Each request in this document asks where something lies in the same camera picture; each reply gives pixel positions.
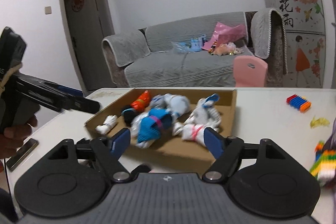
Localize white sock bundle pink band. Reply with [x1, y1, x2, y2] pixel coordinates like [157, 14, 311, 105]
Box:
[172, 122, 219, 147]

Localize small white sock bundle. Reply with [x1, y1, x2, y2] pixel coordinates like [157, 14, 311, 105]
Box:
[96, 115, 118, 135]

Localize white grey sock bundle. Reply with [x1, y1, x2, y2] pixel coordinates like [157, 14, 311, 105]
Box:
[184, 93, 222, 131]

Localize black sock blue cuff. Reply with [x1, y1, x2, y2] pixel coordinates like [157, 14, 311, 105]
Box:
[121, 105, 139, 127]

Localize orange plastic bundle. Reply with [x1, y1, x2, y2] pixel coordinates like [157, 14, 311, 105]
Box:
[130, 90, 151, 113]

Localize white sock bundle blue trim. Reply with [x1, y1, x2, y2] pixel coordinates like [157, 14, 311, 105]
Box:
[149, 93, 190, 117]

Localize left human hand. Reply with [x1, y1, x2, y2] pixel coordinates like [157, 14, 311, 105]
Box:
[0, 115, 38, 159]

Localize brown cardboard box tray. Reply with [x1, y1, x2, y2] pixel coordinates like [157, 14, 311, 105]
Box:
[84, 87, 238, 164]

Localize pink plastic child chair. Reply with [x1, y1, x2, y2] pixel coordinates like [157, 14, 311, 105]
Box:
[233, 56, 268, 88]

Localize grey covered sofa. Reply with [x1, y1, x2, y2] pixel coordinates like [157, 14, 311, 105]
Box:
[102, 8, 288, 88]

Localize multicolour block strip far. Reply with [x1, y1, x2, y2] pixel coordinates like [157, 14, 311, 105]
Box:
[286, 94, 311, 113]

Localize plush toys pile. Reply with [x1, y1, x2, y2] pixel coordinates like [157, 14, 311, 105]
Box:
[211, 42, 243, 56]

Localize blue toy castle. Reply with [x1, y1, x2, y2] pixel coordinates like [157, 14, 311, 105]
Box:
[171, 34, 207, 53]

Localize dark grey door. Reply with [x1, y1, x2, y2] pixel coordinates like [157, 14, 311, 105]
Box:
[59, 0, 115, 94]

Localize yellow plastic clip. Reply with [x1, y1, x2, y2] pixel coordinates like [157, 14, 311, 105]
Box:
[310, 117, 330, 128]

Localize pink plastic bag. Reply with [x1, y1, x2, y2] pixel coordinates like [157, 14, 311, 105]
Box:
[202, 22, 247, 51]

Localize multicolour block stack near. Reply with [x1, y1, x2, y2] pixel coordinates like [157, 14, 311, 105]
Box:
[309, 141, 335, 188]

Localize purple water bottle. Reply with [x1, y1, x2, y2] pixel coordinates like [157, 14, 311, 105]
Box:
[329, 118, 336, 150]

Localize decorated silver refrigerator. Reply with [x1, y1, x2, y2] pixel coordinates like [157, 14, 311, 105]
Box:
[265, 0, 326, 88]

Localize wall light switch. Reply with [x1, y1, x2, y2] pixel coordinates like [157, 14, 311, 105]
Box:
[45, 6, 52, 15]

